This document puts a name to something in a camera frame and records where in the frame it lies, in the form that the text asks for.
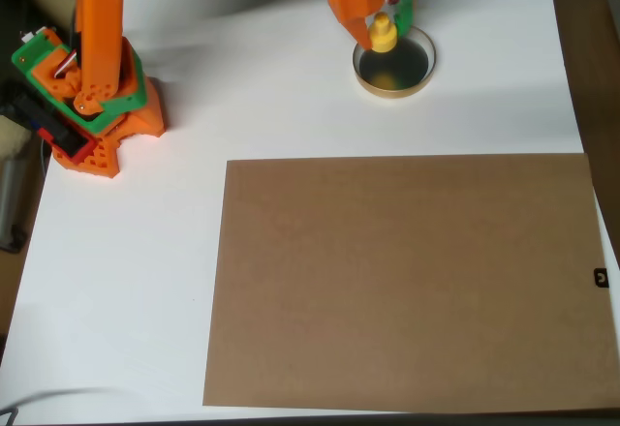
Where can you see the brown cardboard sheet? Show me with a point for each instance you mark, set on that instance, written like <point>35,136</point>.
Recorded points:
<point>412,276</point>

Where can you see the black and red clamp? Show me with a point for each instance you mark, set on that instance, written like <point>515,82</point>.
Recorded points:
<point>58,133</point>

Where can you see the grey metal post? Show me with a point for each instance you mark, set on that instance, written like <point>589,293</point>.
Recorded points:
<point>9,203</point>

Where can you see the round dish with gold rim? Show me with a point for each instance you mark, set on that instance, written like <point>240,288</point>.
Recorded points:
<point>412,65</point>

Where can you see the orange robot base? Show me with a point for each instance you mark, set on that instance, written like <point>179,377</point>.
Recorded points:
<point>145,111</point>

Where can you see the small yellow plastic piece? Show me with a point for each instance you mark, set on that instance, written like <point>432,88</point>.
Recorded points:
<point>382,39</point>

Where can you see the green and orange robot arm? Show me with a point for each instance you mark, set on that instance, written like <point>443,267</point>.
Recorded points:
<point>99,34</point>

